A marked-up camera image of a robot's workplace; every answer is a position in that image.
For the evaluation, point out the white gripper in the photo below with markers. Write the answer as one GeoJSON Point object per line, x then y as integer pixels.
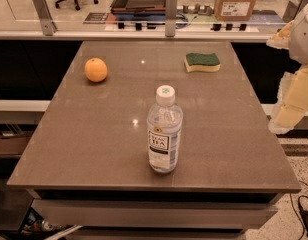
{"type": "Point", "coordinates": [302, 41]}

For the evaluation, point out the green and yellow sponge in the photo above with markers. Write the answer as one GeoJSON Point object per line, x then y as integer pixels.
{"type": "Point", "coordinates": [197, 62]}

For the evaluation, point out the brown cardboard box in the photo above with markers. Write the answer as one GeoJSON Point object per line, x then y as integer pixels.
{"type": "Point", "coordinates": [233, 10]}

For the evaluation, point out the clear tea bottle white cap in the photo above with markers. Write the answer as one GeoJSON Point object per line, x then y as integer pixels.
{"type": "Point", "coordinates": [164, 126]}

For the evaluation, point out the orange fruit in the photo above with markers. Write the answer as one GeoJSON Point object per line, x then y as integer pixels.
{"type": "Point", "coordinates": [95, 70]}

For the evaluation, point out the right metal glass bracket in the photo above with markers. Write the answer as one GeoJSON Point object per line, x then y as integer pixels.
{"type": "Point", "coordinates": [293, 8]}

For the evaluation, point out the metal glass bracket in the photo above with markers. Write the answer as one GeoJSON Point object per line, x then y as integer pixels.
{"type": "Point", "coordinates": [47, 24]}
{"type": "Point", "coordinates": [293, 8]}
{"type": "Point", "coordinates": [170, 18]}

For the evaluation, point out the middle metal glass bracket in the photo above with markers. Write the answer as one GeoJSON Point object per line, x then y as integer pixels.
{"type": "Point", "coordinates": [170, 18]}

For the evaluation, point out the black power adapter with cable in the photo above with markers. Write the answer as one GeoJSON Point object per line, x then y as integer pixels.
{"type": "Point", "coordinates": [301, 213]}

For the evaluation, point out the left metal glass bracket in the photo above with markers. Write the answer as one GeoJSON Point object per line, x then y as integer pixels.
{"type": "Point", "coordinates": [47, 24]}

